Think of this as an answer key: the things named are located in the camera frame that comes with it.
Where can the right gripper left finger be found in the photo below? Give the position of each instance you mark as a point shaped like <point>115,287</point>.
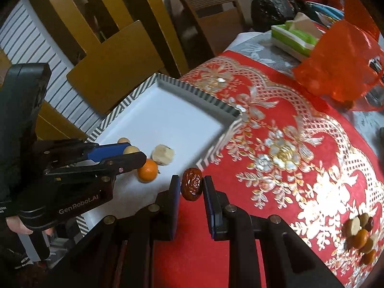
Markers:
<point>120,252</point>

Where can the red jujube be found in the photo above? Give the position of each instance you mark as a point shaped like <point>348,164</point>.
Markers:
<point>370,224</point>

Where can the brown longan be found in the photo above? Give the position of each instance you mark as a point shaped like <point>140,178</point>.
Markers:
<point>123,140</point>

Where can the black plastic bag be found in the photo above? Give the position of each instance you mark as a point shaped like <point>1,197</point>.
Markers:
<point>266,13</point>

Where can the green white tissue pack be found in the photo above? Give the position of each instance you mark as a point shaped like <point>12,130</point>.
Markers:
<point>297,37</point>

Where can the small orange tangerine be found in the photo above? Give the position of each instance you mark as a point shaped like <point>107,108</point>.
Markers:
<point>148,172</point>

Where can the pale sugarcane piece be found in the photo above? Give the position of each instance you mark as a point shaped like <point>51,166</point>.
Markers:
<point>162,154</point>

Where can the dark red jujube date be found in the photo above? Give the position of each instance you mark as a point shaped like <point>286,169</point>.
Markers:
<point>190,185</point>

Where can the red floral table mat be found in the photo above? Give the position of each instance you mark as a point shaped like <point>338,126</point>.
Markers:
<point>296,157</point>

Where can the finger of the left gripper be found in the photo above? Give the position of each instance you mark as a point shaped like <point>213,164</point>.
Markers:
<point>108,152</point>
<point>107,168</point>

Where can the person's left hand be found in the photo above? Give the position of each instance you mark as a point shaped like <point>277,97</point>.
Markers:
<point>16,225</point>

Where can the pale sugarcane chunk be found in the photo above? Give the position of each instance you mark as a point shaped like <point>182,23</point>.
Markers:
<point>352,227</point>

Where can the orange plastic bag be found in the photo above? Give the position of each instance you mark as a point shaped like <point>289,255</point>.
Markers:
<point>347,62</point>

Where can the yellow wooden chair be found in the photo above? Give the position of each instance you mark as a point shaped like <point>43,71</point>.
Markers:
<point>112,47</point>

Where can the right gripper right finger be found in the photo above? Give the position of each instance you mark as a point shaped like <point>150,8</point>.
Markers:
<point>262,250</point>

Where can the striped white tray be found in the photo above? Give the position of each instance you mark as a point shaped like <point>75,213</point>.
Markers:
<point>162,111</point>

